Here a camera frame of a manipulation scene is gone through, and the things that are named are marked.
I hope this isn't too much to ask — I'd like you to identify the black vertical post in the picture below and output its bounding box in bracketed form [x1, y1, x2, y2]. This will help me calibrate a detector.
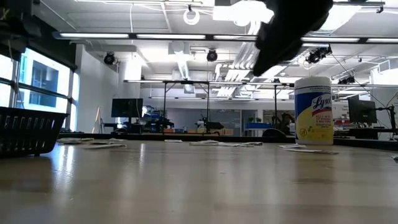
[273, 85, 278, 124]

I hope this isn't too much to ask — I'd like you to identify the white paper packet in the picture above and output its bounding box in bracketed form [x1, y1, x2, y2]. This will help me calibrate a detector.
[284, 148, 340, 156]

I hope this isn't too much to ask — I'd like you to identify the brown cardboard box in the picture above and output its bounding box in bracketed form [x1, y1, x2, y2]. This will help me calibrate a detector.
[186, 128, 234, 136]

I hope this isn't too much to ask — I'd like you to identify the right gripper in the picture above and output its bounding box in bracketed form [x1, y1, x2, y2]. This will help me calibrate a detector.
[252, 0, 335, 77]

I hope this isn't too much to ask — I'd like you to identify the black slotted plastic basket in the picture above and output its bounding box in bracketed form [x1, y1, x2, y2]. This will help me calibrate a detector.
[0, 106, 70, 158]

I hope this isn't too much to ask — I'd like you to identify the Lysol wipes canister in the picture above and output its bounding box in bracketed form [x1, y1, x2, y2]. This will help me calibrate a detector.
[294, 76, 335, 146]

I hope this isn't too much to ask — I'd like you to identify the silver spiral air duct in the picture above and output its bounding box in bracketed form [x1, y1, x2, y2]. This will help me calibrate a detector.
[279, 0, 363, 65]

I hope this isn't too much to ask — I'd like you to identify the blue storage bin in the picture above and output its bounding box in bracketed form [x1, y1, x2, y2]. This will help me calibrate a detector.
[245, 122, 272, 130]

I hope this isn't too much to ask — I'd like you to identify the white ceiling ring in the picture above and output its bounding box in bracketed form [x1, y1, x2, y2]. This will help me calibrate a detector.
[182, 7, 201, 26]

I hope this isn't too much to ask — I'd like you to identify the black computer monitor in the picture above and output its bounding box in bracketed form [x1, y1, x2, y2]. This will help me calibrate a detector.
[111, 98, 144, 125]
[347, 98, 378, 125]

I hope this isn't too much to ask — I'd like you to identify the dark chair back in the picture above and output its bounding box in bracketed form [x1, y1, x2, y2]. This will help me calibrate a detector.
[262, 128, 287, 138]

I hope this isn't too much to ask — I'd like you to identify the black robot station frame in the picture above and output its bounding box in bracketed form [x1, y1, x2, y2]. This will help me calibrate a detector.
[161, 80, 211, 135]

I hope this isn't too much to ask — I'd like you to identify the long ceiling light bar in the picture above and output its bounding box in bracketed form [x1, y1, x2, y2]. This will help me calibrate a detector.
[52, 30, 398, 44]

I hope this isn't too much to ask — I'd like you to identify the black ceiling camera cluster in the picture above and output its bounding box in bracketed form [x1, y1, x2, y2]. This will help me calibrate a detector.
[305, 45, 333, 65]

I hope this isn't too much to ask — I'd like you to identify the black desktop device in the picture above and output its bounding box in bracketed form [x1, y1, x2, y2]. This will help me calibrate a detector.
[198, 116, 224, 131]

